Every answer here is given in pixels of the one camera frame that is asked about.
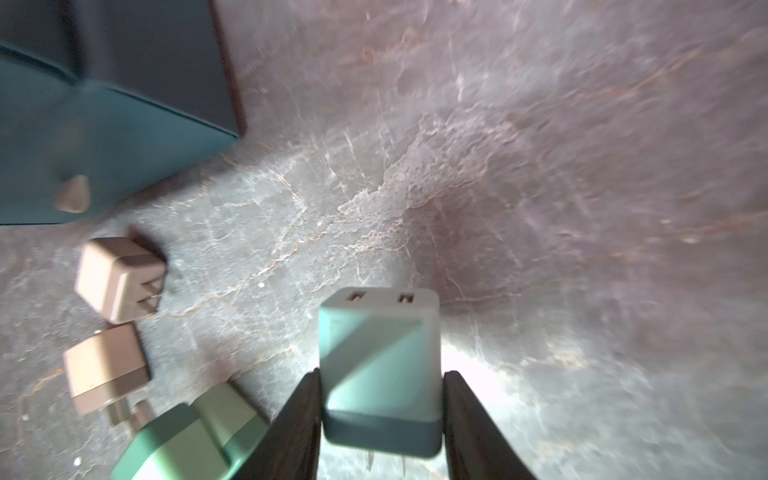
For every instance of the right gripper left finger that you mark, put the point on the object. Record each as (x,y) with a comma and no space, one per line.
(290,448)

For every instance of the teal plug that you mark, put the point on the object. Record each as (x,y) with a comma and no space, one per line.
(380,369)

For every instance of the teal drawer cabinet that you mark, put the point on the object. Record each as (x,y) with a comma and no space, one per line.
(102,99)

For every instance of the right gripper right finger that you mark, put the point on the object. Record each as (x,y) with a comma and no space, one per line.
(474,446)

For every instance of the pink plug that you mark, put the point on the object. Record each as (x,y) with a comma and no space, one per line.
(104,369)
(119,279)

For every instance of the green plug large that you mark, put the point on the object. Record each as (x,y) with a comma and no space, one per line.
(210,438)

